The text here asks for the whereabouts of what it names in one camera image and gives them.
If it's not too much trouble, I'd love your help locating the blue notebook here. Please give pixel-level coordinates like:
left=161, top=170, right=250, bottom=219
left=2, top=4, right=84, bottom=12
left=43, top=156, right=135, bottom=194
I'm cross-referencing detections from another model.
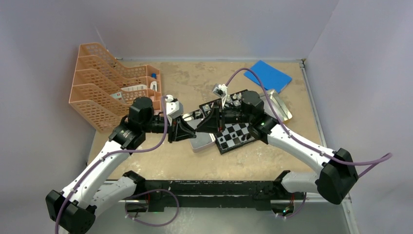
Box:
left=249, top=60, right=292, bottom=93

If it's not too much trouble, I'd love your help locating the black white chess board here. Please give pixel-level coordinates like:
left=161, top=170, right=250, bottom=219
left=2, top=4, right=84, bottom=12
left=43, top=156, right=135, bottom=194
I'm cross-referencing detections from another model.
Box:
left=213, top=89, right=256, bottom=154

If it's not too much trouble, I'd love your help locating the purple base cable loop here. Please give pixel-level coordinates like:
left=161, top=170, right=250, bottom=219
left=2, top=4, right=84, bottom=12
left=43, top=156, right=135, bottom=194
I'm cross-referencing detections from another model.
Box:
left=125, top=189, right=180, bottom=227

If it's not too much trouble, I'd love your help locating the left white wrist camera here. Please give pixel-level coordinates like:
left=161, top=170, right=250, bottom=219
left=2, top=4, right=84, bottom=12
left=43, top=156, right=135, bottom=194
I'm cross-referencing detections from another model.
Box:
left=163, top=95, right=184, bottom=125

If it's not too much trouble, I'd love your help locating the white stapler in rack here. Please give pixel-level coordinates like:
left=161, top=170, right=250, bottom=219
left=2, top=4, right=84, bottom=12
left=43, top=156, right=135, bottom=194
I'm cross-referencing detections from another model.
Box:
left=150, top=81, right=158, bottom=92

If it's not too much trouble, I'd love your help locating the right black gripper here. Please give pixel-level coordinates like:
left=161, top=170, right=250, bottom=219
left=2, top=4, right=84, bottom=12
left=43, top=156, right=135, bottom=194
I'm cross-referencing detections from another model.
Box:
left=197, top=100, right=252, bottom=135

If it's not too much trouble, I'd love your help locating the orange plastic file rack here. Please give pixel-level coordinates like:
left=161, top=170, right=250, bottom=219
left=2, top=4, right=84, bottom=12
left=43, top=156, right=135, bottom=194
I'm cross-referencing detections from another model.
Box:
left=69, top=42, right=162, bottom=132

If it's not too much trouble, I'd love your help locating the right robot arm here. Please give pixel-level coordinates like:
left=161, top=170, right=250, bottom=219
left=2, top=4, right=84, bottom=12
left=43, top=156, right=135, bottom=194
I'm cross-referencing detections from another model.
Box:
left=198, top=90, right=359, bottom=205

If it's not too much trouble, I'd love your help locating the silver metal tin tray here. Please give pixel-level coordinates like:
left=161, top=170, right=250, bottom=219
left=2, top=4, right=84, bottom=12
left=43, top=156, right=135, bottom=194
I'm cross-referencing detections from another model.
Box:
left=183, top=109, right=215, bottom=153

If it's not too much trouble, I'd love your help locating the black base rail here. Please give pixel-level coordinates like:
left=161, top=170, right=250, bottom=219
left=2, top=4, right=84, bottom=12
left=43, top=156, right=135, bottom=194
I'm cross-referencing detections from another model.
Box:
left=130, top=179, right=304, bottom=213

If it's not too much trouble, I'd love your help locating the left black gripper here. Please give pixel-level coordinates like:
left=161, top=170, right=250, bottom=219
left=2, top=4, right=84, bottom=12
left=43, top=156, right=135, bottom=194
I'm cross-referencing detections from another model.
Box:
left=142, top=114, right=196, bottom=143

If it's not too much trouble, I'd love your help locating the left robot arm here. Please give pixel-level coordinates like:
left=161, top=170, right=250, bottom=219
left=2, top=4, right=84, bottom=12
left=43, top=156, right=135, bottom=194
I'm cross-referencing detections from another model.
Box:
left=46, top=95, right=195, bottom=234

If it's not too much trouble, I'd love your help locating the white label box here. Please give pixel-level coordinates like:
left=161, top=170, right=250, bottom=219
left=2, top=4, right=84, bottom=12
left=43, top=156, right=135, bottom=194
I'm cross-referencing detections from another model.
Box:
left=121, top=84, right=148, bottom=92

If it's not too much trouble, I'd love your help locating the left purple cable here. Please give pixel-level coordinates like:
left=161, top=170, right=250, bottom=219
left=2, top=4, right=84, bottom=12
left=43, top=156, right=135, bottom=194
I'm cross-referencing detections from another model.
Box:
left=55, top=95, right=170, bottom=234

